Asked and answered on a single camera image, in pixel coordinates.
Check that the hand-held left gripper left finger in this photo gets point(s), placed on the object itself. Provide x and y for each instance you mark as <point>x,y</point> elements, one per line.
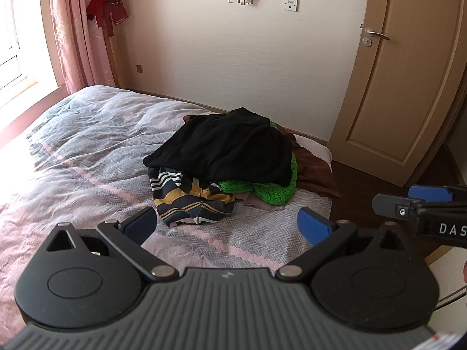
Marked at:
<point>140,224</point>

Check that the red garment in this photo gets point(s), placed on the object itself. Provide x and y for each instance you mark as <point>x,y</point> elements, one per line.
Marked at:
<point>107,3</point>

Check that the brown cloth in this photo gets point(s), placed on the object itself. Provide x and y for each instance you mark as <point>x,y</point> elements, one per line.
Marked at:
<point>313,167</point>

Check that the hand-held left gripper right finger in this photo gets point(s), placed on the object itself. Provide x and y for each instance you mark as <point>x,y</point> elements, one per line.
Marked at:
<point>312,226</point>

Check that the pink curtain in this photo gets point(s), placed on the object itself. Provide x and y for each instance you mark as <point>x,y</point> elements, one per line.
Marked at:
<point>76,43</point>

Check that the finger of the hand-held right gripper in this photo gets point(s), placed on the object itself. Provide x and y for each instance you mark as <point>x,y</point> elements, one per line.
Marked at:
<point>430,193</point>
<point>394,206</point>

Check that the green knit garment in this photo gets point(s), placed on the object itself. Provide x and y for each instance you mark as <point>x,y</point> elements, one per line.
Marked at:
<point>273,189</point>

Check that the pink and grey bed blanket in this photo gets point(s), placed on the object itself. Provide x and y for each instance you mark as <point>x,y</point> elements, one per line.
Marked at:
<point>91,146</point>

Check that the beige door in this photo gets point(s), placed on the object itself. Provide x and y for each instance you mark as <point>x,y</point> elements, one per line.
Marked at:
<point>401,80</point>

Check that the white wall socket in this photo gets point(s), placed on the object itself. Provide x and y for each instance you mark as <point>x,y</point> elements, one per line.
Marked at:
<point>290,4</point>

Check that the striped garment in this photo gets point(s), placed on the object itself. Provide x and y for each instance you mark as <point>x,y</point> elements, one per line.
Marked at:
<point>189,200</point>

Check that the black garment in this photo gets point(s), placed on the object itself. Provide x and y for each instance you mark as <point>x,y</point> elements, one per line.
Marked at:
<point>219,146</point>

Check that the window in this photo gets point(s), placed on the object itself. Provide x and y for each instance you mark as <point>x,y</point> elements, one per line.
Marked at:
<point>9,43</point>

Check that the white mattress sheet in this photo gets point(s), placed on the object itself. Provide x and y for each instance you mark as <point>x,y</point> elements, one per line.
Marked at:
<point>313,144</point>

